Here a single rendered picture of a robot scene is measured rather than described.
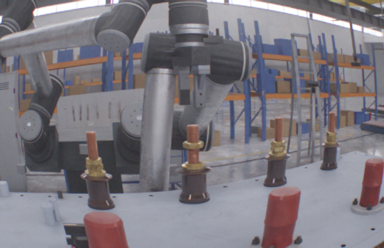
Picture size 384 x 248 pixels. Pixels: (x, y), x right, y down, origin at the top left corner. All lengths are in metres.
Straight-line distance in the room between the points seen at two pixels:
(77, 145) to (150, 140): 1.29
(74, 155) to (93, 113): 3.21
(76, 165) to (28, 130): 0.64
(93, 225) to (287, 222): 0.35
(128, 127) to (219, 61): 0.84
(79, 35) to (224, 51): 0.54
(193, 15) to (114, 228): 0.64
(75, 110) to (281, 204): 5.22
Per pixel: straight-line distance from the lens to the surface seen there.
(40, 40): 1.27
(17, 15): 1.61
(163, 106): 1.38
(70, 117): 5.79
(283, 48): 10.47
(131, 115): 2.12
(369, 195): 0.92
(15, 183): 5.73
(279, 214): 0.69
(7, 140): 5.60
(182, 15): 1.04
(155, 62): 1.37
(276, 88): 10.44
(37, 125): 2.17
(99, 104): 5.82
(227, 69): 1.41
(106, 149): 2.62
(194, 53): 1.02
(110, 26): 1.04
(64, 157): 2.65
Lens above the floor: 1.71
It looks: 7 degrees down
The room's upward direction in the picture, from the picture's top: 2 degrees counter-clockwise
